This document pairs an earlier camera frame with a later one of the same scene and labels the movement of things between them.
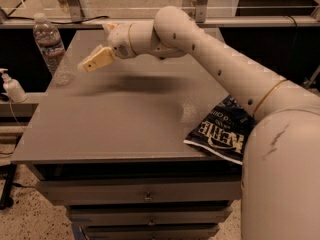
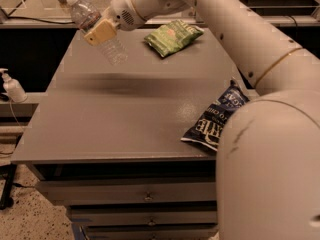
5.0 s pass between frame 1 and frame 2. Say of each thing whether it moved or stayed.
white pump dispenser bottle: stayed
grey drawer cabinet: stayed
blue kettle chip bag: stayed
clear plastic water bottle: moved
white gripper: moved
